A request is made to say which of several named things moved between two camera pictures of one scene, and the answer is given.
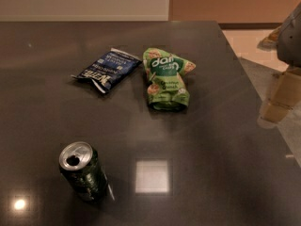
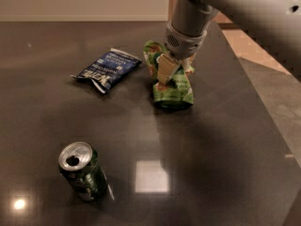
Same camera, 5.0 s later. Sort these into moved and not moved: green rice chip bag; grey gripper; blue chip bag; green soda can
Moved: grey gripper; green rice chip bag
Not moved: blue chip bag; green soda can
